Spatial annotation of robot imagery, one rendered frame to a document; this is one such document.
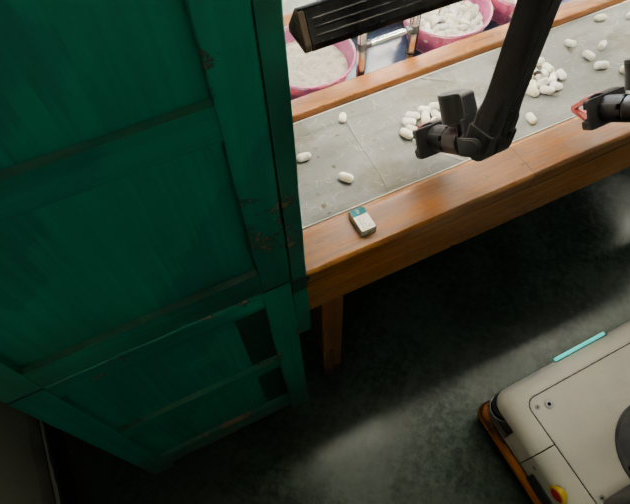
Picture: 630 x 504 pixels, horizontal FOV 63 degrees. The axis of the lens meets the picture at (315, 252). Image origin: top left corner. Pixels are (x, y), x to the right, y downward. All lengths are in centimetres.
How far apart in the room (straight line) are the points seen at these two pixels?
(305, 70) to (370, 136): 30
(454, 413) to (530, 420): 32
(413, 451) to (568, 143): 99
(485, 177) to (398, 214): 23
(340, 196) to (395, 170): 15
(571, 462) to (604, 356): 32
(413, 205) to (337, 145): 26
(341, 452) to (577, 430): 67
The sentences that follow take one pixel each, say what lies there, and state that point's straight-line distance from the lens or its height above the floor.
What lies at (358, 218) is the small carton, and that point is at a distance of 110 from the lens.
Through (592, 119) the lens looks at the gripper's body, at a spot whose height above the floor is 88.
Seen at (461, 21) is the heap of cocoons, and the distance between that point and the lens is 168.
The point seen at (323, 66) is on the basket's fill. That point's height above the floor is 73.
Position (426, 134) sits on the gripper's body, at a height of 86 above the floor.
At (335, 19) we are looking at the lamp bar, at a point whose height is 108.
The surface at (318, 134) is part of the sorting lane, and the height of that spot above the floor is 74.
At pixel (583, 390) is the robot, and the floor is 28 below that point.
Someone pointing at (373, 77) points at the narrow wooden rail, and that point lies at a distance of 142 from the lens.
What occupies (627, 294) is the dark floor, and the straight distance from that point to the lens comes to 216.
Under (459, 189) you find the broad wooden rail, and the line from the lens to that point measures 120.
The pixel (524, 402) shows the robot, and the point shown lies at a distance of 154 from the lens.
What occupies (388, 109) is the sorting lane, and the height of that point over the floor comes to 74.
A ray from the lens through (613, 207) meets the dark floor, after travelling 236.
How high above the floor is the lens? 169
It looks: 59 degrees down
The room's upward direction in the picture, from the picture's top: 3 degrees counter-clockwise
